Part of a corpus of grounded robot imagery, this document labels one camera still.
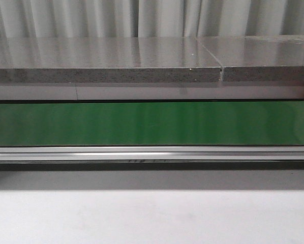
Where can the green conveyor belt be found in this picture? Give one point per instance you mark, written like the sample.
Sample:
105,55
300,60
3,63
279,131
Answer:
152,123

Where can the grey stone slab left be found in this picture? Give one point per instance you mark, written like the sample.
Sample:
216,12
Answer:
106,60

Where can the grey stone slab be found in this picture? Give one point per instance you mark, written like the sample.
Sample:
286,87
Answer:
258,58
106,60

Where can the white base panel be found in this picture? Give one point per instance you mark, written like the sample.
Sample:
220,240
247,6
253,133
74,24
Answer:
148,91

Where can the grey stone slab right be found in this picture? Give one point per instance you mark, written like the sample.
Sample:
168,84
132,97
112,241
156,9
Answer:
258,58

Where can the grey curtain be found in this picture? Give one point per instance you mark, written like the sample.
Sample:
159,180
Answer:
150,18

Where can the aluminium conveyor frame rail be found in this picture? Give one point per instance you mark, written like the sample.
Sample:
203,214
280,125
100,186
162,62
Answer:
79,153

